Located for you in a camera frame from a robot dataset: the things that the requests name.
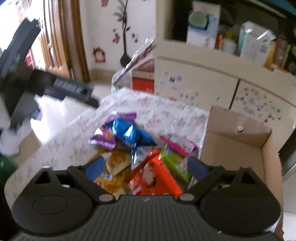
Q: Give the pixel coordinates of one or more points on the colourful book stack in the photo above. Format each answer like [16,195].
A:
[278,54]

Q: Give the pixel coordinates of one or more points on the white open paper box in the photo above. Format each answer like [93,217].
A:
[255,43]

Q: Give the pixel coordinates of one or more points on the red gift box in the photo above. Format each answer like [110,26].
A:
[143,77]

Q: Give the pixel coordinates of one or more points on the purple noodle snack bag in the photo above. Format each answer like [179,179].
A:
[103,136]

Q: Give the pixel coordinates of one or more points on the blue foil snack bag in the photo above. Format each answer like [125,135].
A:
[130,133]

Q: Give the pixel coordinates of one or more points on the yellow waffle snack bag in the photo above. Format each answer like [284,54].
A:
[113,184]

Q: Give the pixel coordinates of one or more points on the pink green snack bag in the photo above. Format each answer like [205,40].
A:
[175,152]

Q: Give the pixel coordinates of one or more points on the white refrigerator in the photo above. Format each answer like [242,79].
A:
[287,155]

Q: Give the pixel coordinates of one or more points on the red snack bag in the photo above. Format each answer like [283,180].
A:
[152,177]

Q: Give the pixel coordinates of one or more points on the white round jar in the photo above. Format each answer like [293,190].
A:
[229,46]

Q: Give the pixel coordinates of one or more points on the blue white carton box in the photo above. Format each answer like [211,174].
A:
[203,23]

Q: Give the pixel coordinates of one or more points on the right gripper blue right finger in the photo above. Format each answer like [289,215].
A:
[206,178]

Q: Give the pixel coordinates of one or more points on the open cardboard box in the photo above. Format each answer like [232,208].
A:
[247,201]

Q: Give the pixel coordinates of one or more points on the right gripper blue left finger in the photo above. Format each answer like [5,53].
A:
[84,178]

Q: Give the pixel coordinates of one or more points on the cream storage cabinet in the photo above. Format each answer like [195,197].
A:
[204,77]

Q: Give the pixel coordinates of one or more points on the white blue snack bag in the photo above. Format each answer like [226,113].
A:
[138,154]

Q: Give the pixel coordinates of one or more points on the clear plastic bag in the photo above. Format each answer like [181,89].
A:
[143,57]

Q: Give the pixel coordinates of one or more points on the wooden door frame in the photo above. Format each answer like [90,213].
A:
[62,40]

